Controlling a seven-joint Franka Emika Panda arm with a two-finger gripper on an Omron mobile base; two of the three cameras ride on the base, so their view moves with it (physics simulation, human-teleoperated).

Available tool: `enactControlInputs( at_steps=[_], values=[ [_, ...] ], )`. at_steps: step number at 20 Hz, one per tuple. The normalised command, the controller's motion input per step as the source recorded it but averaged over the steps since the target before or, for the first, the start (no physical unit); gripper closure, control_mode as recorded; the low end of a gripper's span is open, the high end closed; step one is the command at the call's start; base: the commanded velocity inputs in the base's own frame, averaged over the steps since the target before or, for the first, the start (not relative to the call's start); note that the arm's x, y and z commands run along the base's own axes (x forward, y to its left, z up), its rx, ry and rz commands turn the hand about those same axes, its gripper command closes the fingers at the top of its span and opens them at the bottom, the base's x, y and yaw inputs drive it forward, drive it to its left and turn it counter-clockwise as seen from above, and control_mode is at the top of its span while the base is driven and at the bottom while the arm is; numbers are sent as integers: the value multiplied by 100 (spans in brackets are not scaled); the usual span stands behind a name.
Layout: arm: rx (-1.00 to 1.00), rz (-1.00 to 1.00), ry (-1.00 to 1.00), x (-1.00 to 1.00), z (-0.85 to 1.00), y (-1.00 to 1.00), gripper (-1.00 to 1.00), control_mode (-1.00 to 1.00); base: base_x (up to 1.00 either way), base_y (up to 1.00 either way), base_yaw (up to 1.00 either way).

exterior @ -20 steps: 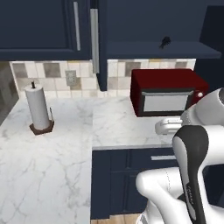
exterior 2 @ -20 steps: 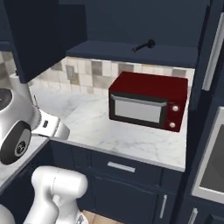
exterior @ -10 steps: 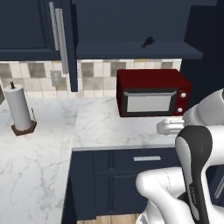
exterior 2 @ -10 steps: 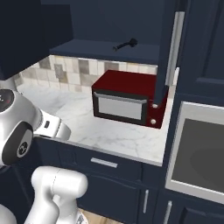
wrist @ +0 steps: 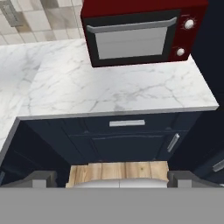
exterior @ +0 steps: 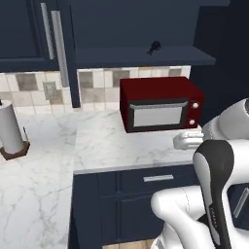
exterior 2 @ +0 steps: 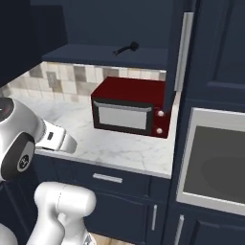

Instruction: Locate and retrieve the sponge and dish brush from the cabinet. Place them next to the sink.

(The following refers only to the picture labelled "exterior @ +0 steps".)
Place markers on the beige wall outlet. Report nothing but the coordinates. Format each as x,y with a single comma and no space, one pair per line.
50,90

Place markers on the brown paper towel holder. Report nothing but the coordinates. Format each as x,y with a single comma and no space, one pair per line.
20,151

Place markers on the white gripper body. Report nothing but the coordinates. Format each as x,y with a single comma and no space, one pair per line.
187,140

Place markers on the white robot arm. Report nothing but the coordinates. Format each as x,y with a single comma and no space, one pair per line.
176,207

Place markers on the white paper towel roll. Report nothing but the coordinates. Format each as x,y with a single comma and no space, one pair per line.
9,129

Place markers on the dark blue base cabinet door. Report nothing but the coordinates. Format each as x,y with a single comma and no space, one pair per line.
241,223
133,220

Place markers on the red toaster oven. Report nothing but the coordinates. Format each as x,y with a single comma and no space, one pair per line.
152,94

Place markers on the dark blue tall cabinet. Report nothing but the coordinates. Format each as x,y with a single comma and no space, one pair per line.
223,74

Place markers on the dark blue drawer front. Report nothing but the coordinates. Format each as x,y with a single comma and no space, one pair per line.
133,181

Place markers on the dark blue wall cabinet door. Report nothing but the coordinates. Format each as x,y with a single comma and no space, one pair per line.
19,29

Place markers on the dark blue open wall cabinet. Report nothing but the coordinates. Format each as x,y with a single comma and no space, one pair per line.
129,56

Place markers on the black dish brush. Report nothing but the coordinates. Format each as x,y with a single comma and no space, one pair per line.
154,47

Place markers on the dark blue open cabinet door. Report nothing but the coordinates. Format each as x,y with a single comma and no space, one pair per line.
73,81

